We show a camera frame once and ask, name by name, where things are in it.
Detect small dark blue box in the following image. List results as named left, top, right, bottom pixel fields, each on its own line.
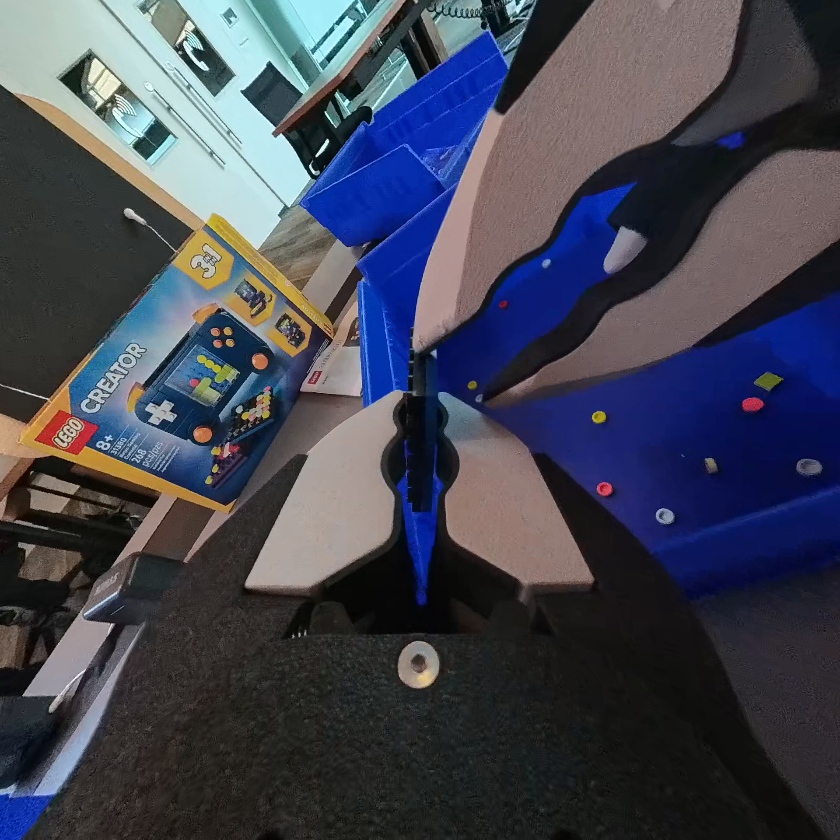
left=83, top=551, right=181, bottom=626

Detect dark window with phone icon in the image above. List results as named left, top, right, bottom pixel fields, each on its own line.
left=134, top=0, right=236, bottom=97

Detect instruction booklet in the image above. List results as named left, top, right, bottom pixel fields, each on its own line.
left=301, top=318, right=363, bottom=398

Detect colourful toy set box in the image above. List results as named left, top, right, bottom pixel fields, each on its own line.
left=18, top=213, right=336, bottom=514

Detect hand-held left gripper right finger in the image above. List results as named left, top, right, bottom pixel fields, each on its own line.
left=430, top=392, right=596, bottom=601

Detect black office chair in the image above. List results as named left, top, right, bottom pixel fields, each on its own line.
left=241, top=62, right=374, bottom=178

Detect scattered small round studs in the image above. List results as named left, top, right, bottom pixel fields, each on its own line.
left=466, top=258, right=824, bottom=526

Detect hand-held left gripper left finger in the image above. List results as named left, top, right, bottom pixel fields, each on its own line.
left=244, top=390, right=416, bottom=599

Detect black toy plate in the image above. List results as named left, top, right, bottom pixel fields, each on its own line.
left=405, top=328, right=434, bottom=514

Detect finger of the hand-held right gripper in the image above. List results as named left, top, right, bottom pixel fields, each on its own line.
left=415, top=0, right=746, bottom=357
left=482, top=128, right=840, bottom=411

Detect long wooden desk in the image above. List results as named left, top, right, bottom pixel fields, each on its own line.
left=272, top=0, right=447, bottom=139

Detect dark window with wifi icon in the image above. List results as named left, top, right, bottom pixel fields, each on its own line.
left=58, top=49, right=178, bottom=166

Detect white cable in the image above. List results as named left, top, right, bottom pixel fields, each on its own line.
left=48, top=668, right=88, bottom=716

